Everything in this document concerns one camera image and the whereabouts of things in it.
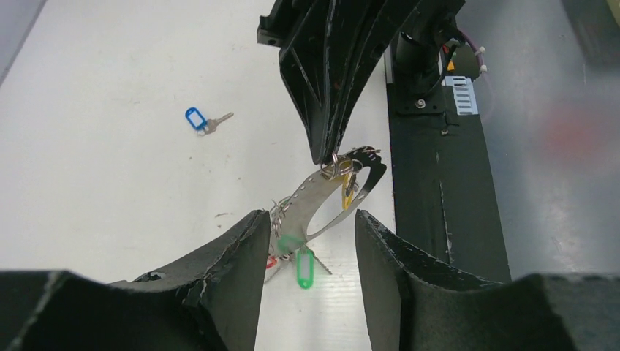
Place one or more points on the grey perforated key organizer plate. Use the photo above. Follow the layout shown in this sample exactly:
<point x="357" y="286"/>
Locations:
<point x="315" y="206"/>

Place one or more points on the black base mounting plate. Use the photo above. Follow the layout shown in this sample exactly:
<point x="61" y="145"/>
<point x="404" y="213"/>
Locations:
<point x="443" y="188"/>

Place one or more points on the green tagged key on plate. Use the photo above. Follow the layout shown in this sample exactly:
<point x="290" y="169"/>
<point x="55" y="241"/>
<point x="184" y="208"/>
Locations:
<point x="306" y="260"/>

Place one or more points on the green tagged key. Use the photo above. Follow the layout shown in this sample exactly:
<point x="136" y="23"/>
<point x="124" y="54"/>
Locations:
<point x="288" y="244"/>
<point x="306" y="260"/>

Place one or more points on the red tagged key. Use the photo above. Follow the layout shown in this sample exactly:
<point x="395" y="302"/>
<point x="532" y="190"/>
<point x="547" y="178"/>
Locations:
<point x="272" y="262"/>

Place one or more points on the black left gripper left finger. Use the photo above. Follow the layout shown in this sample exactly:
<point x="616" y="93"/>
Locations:
<point x="208" y="299"/>

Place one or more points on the yellow tagged key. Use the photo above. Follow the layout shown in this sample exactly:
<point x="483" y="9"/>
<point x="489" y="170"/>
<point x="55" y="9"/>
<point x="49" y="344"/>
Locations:
<point x="348" y="189"/>

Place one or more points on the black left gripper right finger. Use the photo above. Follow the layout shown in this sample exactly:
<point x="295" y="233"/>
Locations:
<point x="414" y="301"/>

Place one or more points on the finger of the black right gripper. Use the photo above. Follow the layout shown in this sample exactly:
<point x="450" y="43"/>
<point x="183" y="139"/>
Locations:
<point x="300" y="29"/>
<point x="359" y="32"/>

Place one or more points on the right white cable duct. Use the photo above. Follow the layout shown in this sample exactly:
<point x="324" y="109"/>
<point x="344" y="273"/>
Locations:
<point x="463" y="95"/>

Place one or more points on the blue tagged key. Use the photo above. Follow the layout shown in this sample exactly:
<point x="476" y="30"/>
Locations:
<point x="204" y="126"/>

